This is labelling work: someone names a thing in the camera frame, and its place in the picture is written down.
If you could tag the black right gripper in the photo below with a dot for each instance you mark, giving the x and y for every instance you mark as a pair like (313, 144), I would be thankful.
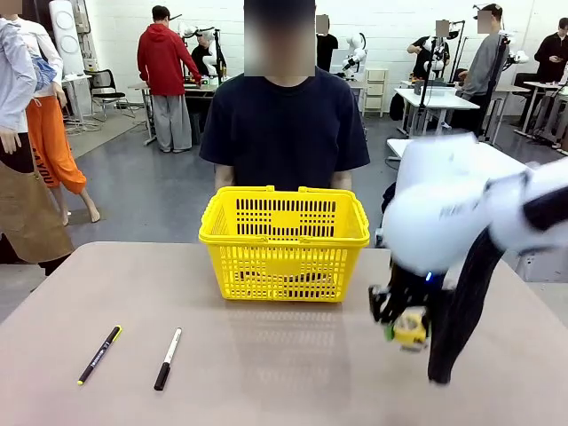
(408, 288)

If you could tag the yellow tape measure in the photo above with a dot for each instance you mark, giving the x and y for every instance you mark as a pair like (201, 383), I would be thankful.
(408, 330)

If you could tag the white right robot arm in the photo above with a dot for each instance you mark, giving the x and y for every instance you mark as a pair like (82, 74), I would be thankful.
(435, 208)

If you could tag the white robot arm on pedestal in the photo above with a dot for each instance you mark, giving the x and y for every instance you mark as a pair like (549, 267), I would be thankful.
(355, 55)

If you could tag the person's right forearm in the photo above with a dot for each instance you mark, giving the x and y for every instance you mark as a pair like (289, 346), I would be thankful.
(224, 175)

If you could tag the person's left forearm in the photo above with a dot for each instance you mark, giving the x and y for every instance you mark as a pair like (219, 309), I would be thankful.
(341, 179)

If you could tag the yellow plastic shopping basket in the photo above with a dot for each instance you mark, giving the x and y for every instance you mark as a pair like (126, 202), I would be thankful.
(284, 266)

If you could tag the person in black T-shirt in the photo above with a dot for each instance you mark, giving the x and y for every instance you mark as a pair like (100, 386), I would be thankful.
(284, 124)

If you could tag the person in gray jacket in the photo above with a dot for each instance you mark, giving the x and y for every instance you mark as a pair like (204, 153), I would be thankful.
(483, 66)

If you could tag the person in black short sleeves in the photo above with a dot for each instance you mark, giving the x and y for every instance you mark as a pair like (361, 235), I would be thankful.
(419, 46)

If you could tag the person in black outfit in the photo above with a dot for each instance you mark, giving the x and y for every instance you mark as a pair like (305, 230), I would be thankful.
(552, 51)

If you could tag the person in red hoodie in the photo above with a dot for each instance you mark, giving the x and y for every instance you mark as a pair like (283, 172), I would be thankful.
(160, 57)

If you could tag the black backpack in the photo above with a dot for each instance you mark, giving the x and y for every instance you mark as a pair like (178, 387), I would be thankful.
(388, 195)

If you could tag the white workbench table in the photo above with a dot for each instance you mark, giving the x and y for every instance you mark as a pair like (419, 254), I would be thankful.
(439, 100)

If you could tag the white drawer cabinet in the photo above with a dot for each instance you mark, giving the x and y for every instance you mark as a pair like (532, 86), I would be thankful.
(376, 89)

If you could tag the white marker with black cap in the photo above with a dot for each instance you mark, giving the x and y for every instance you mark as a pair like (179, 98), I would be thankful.
(171, 350)

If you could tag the black thin stand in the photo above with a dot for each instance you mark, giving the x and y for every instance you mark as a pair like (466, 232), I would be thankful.
(427, 80)

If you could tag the white robot at workbench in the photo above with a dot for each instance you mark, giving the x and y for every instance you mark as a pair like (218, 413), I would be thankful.
(437, 62)

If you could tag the bystander in black top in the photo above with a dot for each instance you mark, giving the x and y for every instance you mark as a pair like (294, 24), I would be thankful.
(326, 49)

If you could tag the black pen with yellow cap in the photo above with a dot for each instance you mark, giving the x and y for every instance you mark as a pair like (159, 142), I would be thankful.
(100, 355)

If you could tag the white humanoid robot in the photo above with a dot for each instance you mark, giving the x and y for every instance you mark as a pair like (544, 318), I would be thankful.
(217, 53)

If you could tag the gray background work table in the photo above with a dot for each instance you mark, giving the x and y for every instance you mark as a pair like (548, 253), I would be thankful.
(142, 85)

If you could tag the black office chair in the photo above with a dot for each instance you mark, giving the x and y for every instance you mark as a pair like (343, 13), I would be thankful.
(100, 82)

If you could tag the mannequin in orange pants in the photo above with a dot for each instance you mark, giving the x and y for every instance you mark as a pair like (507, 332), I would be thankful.
(49, 146)

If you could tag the mannequin in brown apron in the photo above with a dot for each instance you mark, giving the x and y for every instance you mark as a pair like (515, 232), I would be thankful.
(22, 213)

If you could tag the white tower appliance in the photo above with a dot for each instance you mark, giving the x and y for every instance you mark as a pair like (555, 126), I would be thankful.
(66, 40)

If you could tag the black camera tripod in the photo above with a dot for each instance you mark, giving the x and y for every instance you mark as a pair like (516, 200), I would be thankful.
(499, 66)

